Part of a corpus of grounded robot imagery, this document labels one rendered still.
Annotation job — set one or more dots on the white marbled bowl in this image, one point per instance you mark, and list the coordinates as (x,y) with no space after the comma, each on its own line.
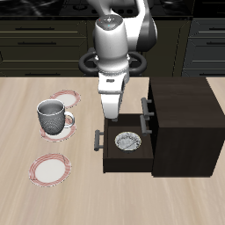
(127,141)

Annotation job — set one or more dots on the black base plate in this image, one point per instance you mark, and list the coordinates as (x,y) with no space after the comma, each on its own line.
(85,63)

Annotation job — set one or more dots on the dark wooden cabinet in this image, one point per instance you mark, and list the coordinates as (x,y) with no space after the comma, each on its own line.
(187,117)

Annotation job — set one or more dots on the dark kitchen cupboards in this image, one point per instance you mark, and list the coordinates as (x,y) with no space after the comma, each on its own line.
(44,47)

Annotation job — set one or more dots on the black marble kitchen counter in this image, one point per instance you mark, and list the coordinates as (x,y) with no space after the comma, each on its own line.
(35,7)

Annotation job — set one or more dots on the dark wooden cabinet drawer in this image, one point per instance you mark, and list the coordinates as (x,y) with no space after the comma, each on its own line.
(129,162)

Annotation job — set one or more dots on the white plate with red rim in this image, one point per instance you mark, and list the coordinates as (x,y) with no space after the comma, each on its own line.
(63,134)
(49,170)
(68,98)

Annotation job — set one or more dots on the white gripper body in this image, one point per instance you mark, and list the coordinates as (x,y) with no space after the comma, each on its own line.
(111,104)

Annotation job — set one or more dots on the grey textured mug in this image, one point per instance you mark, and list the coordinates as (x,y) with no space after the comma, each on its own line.
(52,118)

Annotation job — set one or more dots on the grey kitchen cupboard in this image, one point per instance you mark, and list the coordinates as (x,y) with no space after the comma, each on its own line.
(205,49)

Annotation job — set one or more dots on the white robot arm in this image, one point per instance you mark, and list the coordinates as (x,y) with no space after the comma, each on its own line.
(110,44)

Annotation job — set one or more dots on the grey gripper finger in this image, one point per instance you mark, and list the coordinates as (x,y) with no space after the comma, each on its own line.
(114,119)

